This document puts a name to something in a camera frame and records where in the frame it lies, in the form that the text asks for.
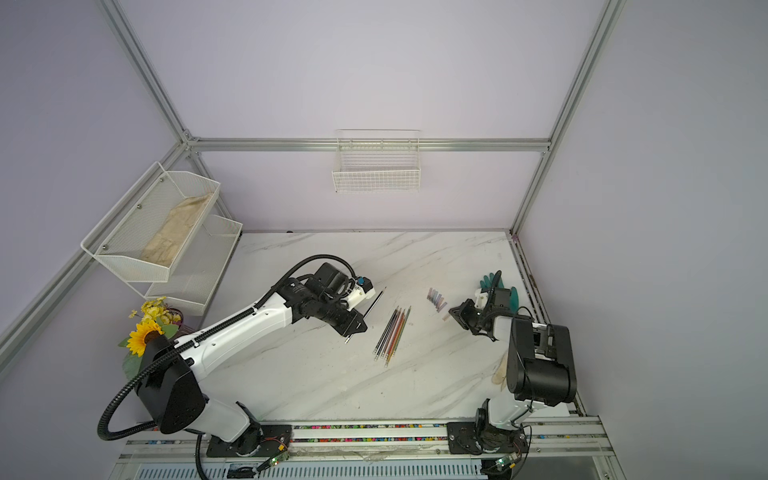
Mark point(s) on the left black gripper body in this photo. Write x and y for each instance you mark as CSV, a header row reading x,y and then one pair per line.
x,y
331,310

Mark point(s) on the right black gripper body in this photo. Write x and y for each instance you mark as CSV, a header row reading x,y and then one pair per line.
x,y
485,314

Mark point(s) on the black pencil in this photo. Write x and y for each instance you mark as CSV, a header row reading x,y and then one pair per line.
x,y
384,330

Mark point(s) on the yellow pencil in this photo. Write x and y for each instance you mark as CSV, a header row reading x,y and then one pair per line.
x,y
396,338

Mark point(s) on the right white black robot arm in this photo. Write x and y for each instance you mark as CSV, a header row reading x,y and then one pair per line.
x,y
539,373

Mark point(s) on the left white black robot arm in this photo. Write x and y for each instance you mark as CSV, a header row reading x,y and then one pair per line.
x,y
173,395

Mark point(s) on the green rubber glove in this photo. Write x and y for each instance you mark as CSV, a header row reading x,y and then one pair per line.
x,y
491,280

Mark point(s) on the beige fabric glove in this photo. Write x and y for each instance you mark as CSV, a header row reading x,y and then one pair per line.
x,y
500,374

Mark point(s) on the lower white mesh shelf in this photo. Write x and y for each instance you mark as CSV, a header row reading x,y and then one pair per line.
x,y
199,268

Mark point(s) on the white mesh shelf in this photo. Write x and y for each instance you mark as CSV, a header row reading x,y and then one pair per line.
x,y
199,268
120,237

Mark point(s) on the beige glove in shelf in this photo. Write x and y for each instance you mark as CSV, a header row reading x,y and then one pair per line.
x,y
166,244

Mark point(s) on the artificial sunflower bouquet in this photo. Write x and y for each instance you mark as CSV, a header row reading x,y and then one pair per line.
x,y
154,318

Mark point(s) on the upper white mesh shelf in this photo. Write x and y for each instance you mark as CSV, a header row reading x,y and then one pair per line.
x,y
120,237

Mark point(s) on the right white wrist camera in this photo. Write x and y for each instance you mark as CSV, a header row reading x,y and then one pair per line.
x,y
481,298

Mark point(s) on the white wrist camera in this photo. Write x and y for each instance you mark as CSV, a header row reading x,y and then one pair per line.
x,y
362,290
481,298

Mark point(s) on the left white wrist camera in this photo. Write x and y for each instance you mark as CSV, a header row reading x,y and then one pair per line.
x,y
362,290

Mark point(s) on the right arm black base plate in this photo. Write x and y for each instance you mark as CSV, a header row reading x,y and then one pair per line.
x,y
468,438

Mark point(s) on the white wire wall basket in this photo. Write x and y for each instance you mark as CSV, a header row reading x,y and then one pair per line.
x,y
371,171

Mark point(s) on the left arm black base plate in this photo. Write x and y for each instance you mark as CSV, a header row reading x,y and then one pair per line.
x,y
268,441

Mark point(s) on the aluminium front rail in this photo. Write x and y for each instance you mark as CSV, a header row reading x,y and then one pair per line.
x,y
550,448

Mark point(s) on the aluminium frame profile back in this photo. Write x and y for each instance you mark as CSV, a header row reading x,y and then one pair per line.
x,y
333,144

